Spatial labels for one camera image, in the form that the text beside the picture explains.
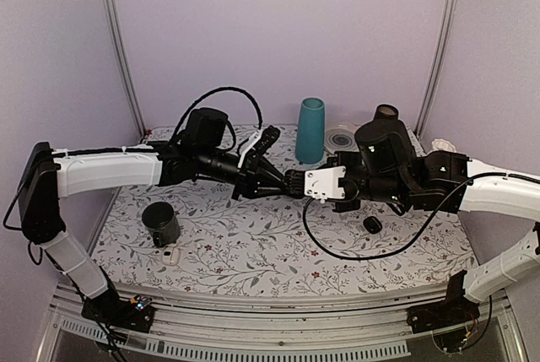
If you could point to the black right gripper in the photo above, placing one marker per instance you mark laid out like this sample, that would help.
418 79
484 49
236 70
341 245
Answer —
347 156

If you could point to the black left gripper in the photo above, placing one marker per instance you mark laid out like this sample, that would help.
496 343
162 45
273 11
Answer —
253 169

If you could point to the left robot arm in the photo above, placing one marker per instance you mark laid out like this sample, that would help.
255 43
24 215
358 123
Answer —
193 152

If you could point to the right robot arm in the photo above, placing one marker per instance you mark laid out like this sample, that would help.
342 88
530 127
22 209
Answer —
387 170

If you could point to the small black round case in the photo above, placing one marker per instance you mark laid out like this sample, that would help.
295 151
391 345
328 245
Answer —
372 225

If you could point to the white square earbud case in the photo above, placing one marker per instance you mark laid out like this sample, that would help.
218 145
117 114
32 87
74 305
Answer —
171 256

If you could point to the teal cylindrical vase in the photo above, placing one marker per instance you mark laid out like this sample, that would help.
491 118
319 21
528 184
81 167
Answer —
309 148

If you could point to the white swirl ceramic dish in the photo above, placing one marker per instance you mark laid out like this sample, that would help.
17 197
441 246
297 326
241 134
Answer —
340 138

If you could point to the dark brown tall vase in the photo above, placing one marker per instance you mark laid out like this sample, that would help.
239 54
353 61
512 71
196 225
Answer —
386 113

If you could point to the white ribbed vase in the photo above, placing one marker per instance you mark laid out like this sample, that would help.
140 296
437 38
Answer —
440 144

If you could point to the floral patterned table mat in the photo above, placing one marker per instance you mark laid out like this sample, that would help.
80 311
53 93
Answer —
276 246

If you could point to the dark grey mug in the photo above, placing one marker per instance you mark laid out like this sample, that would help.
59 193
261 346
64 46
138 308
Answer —
160 221

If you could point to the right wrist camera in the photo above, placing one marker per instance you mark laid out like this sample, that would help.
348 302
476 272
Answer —
321 184

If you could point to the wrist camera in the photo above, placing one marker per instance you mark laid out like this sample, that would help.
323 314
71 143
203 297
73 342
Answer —
257 144
321 184

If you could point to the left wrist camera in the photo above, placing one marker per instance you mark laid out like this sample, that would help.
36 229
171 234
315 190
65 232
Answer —
257 144

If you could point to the front aluminium rail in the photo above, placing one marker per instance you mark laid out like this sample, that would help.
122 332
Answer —
346 327

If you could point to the right rear aluminium frame post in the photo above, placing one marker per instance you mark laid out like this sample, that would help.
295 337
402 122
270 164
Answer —
448 14

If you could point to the aluminium frame post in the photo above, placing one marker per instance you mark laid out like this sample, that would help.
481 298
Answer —
448 14
114 26

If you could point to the left rear aluminium frame post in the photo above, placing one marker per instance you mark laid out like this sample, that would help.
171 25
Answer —
114 26

